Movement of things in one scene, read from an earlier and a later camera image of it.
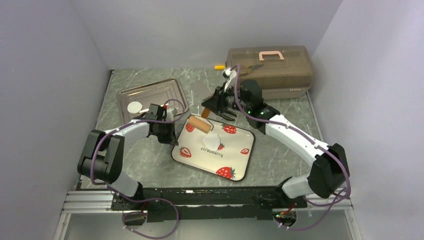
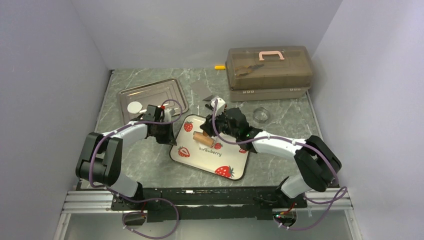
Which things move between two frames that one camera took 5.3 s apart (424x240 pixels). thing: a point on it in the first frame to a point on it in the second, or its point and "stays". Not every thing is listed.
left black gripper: x=170 y=138 stays
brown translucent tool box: x=285 y=71 stays
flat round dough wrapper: x=134 y=107 stays
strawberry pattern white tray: x=232 y=159 stays
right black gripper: x=216 y=103 to x=208 y=127
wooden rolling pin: x=201 y=123 to x=204 y=138
